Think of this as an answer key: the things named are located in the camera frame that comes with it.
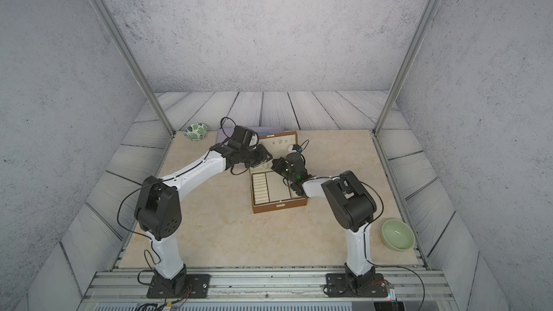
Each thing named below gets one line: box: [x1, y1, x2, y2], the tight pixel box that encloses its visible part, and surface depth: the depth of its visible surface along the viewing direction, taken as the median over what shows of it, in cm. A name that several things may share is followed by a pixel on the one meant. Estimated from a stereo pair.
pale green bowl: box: [380, 218, 416, 252], surface depth 82 cm
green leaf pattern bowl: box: [183, 122, 209, 142], surface depth 121 cm
